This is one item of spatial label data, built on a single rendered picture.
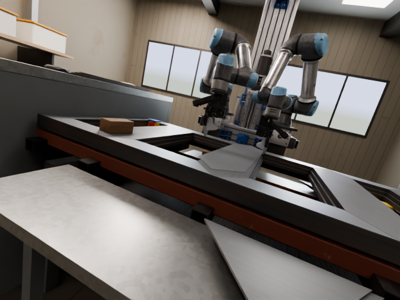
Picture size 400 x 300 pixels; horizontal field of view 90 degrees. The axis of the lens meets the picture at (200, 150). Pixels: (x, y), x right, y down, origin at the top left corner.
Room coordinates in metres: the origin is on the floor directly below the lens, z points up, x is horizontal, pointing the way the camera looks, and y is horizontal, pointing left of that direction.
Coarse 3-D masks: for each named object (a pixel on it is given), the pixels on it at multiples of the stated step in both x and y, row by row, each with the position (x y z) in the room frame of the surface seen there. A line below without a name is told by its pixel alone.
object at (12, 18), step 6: (0, 12) 2.20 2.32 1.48; (6, 12) 2.25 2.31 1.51; (12, 12) 2.29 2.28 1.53; (0, 18) 2.20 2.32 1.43; (6, 18) 2.25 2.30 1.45; (12, 18) 2.30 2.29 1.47; (0, 24) 2.20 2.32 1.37; (6, 24) 2.25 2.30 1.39; (12, 24) 2.30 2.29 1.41; (0, 30) 2.20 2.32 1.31; (6, 30) 2.25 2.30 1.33; (12, 30) 2.30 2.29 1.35; (12, 36) 2.31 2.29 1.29
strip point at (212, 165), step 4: (204, 160) 0.68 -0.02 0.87; (208, 160) 0.69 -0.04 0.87; (208, 164) 0.64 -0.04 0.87; (212, 164) 0.65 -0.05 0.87; (216, 164) 0.66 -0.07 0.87; (220, 164) 0.68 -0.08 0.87; (212, 168) 0.61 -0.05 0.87; (216, 168) 0.62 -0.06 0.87; (220, 168) 0.63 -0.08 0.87; (224, 168) 0.64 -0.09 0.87; (228, 168) 0.65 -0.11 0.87; (232, 168) 0.66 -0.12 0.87; (244, 172) 0.65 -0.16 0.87
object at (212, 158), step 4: (200, 156) 0.72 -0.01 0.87; (204, 156) 0.74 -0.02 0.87; (208, 156) 0.75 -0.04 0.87; (212, 156) 0.77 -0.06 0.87; (212, 160) 0.71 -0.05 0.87; (216, 160) 0.72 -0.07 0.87; (220, 160) 0.73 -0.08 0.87; (224, 160) 0.75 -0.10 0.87; (224, 164) 0.69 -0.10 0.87; (228, 164) 0.70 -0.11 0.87; (232, 164) 0.71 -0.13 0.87; (236, 164) 0.73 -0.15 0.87; (236, 168) 0.67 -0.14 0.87; (240, 168) 0.68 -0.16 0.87; (244, 168) 0.69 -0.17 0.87
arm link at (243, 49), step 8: (240, 40) 1.31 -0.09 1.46; (240, 48) 1.26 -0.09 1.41; (248, 48) 1.28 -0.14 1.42; (240, 56) 1.18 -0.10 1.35; (248, 56) 1.18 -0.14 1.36; (240, 64) 1.11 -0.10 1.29; (248, 64) 1.10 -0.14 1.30; (240, 72) 1.02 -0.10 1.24; (248, 72) 1.03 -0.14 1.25; (240, 80) 1.03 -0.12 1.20; (248, 80) 1.02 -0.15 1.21; (256, 80) 1.03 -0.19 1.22
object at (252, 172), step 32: (64, 128) 0.74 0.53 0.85; (128, 160) 0.64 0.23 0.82; (160, 160) 0.60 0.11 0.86; (256, 160) 0.89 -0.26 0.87; (224, 192) 0.53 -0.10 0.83; (256, 192) 0.50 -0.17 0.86; (320, 192) 0.74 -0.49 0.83; (384, 192) 0.93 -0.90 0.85; (320, 224) 0.45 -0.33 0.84; (384, 256) 0.41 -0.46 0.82
